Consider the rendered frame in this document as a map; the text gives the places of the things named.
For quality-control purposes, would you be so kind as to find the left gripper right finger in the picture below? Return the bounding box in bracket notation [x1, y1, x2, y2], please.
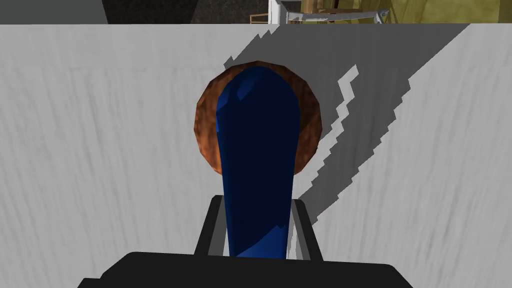
[286, 198, 325, 262]

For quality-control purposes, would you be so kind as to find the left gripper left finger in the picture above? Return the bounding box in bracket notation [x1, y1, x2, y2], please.
[194, 194, 231, 257]

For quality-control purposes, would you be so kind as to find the blue and brown door handle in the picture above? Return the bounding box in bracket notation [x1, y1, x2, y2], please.
[193, 60, 324, 260]

